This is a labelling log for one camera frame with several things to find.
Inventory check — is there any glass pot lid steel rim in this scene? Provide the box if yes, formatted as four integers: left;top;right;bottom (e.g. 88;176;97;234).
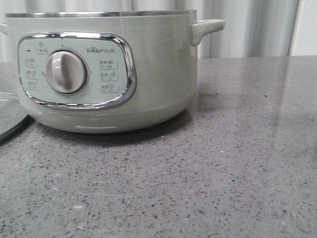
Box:
0;92;32;143

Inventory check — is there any pale green electric cooking pot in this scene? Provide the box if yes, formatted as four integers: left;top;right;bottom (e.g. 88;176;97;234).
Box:
0;10;225;134

